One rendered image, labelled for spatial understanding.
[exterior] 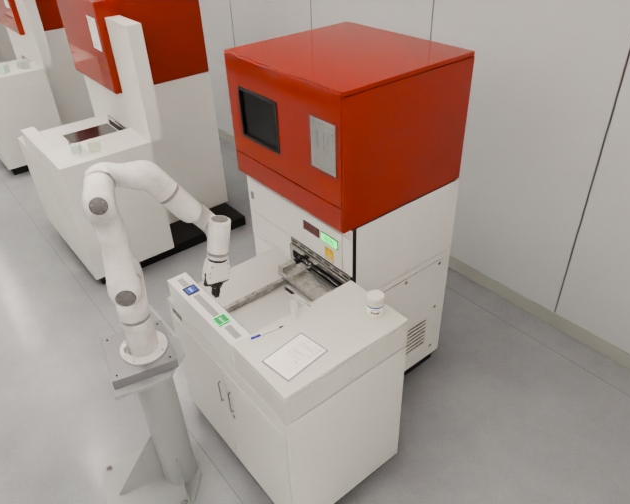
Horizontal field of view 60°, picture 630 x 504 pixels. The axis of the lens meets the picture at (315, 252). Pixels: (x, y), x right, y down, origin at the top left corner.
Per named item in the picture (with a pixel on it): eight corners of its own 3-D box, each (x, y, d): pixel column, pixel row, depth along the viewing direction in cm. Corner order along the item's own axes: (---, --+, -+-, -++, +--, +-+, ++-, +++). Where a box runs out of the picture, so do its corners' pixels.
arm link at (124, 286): (144, 281, 212) (146, 308, 199) (111, 287, 209) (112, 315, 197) (113, 166, 181) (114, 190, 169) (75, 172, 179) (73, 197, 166)
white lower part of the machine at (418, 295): (347, 293, 386) (347, 191, 339) (437, 358, 333) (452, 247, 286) (265, 339, 351) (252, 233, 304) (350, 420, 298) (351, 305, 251)
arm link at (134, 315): (119, 329, 208) (104, 281, 193) (118, 297, 222) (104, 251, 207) (151, 322, 211) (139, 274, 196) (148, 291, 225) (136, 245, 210)
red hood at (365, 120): (347, 130, 315) (347, 21, 281) (459, 177, 263) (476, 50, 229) (237, 170, 278) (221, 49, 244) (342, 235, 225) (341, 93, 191)
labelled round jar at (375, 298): (374, 304, 228) (375, 287, 223) (387, 313, 223) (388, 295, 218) (362, 312, 225) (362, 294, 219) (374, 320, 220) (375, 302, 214)
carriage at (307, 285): (291, 267, 271) (290, 262, 269) (339, 303, 247) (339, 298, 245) (278, 273, 267) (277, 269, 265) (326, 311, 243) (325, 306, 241)
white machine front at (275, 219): (256, 230, 305) (249, 165, 282) (355, 302, 252) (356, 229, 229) (252, 233, 303) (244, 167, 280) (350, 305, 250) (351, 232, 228)
